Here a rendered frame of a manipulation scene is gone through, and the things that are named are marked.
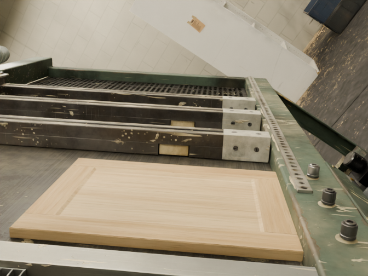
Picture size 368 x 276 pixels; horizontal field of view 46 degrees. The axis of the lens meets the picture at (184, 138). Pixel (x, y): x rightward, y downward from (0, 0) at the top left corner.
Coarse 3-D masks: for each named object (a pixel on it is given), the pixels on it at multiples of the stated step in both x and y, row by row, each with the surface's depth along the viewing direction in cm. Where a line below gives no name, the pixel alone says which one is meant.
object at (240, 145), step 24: (0, 120) 120; (24, 120) 120; (48, 120) 123; (72, 120) 123; (24, 144) 121; (48, 144) 121; (72, 144) 120; (96, 144) 119; (120, 144) 119; (144, 144) 118; (168, 144) 118; (192, 144) 117; (216, 144) 117; (240, 144) 116; (264, 144) 116
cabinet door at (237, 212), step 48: (48, 192) 88; (96, 192) 89; (144, 192) 90; (192, 192) 92; (240, 192) 93; (96, 240) 72; (144, 240) 72; (192, 240) 72; (240, 240) 72; (288, 240) 73
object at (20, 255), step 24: (0, 264) 60; (24, 264) 60; (48, 264) 59; (72, 264) 60; (96, 264) 60; (120, 264) 60; (144, 264) 60; (168, 264) 61; (192, 264) 61; (216, 264) 61; (240, 264) 61; (264, 264) 62
